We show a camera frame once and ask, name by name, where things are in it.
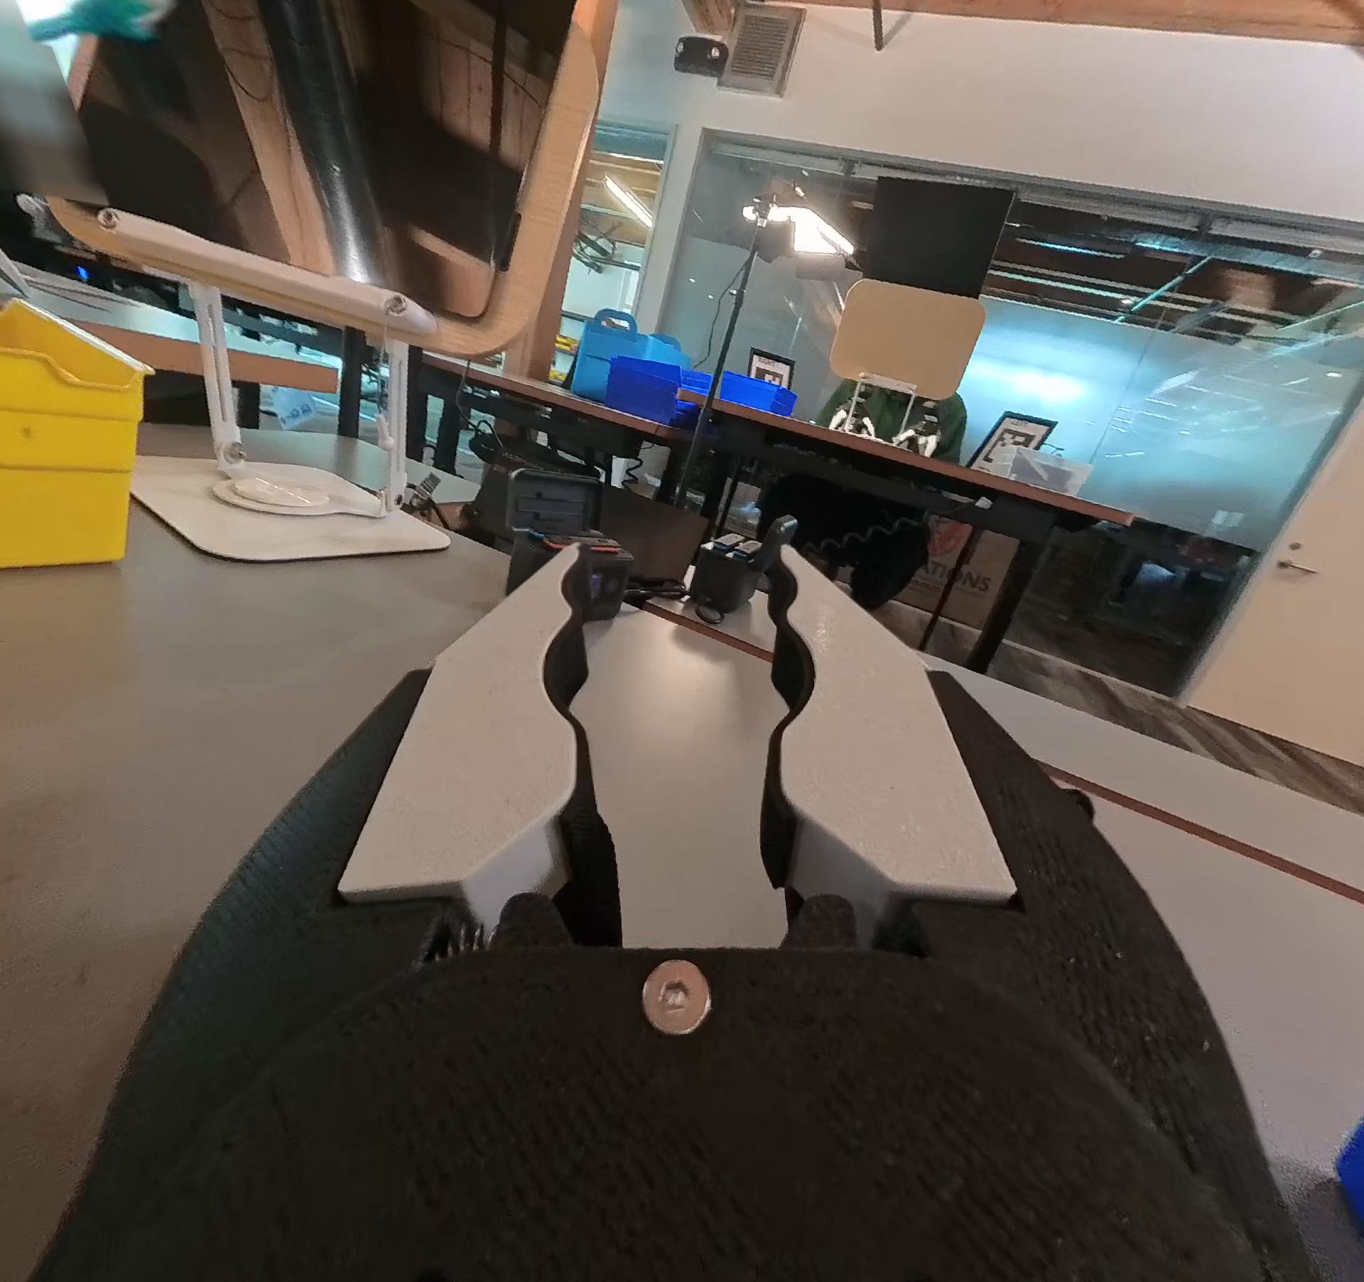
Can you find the black monitor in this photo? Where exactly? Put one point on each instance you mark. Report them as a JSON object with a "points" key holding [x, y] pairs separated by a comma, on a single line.
{"points": [[936, 238]]}

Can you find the green pipe cleaner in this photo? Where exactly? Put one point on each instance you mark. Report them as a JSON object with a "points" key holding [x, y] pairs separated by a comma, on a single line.
{"points": [[117, 9]]}

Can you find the large blue plastic bin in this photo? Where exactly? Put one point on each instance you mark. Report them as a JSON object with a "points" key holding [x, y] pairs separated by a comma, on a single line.
{"points": [[1353, 1164]]}

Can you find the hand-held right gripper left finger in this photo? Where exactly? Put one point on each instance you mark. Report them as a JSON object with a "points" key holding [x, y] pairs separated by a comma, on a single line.
{"points": [[459, 771]]}

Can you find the black charger case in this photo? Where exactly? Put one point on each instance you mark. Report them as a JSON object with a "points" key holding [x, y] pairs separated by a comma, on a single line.
{"points": [[542, 505]]}

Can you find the small black battery charger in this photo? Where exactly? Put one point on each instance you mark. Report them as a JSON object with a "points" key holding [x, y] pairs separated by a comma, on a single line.
{"points": [[726, 580]]}

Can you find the white door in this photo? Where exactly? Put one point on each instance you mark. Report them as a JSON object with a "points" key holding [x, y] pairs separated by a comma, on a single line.
{"points": [[1301, 601]]}

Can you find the blue caddy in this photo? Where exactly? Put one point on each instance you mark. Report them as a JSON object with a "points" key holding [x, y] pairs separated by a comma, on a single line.
{"points": [[602, 354]]}

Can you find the black wall camera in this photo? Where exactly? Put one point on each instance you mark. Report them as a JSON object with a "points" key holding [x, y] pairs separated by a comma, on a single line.
{"points": [[702, 55]]}

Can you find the cardboard box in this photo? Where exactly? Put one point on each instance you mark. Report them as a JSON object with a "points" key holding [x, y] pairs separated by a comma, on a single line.
{"points": [[960, 573]]}

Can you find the light stand with lamp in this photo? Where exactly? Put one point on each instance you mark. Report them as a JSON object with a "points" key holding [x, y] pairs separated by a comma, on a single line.
{"points": [[810, 233]]}

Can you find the framed tag sign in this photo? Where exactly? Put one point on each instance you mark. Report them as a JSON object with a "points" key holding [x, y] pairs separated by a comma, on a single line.
{"points": [[774, 368], [1013, 441]]}

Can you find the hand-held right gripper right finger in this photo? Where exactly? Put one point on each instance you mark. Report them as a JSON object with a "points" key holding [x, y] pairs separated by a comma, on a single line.
{"points": [[895, 771]]}

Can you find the wooden edged table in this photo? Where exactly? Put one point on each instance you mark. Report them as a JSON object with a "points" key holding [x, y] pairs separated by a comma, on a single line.
{"points": [[554, 403], [905, 467]]}

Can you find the beige board on stand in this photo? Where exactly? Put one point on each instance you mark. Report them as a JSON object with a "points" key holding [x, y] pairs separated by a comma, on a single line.
{"points": [[905, 333]]}

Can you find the small blue bin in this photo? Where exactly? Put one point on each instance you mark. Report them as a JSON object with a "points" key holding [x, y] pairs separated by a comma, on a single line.
{"points": [[645, 394], [760, 395]]}

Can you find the clear plastic box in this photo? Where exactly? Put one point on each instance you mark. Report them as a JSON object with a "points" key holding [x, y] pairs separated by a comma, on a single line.
{"points": [[1049, 471]]}

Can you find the wall vent grille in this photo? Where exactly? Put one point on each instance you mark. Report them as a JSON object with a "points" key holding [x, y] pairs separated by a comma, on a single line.
{"points": [[763, 47]]}

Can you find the yellow plastic bin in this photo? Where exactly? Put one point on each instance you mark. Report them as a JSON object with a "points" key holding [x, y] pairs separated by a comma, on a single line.
{"points": [[64, 430]]}

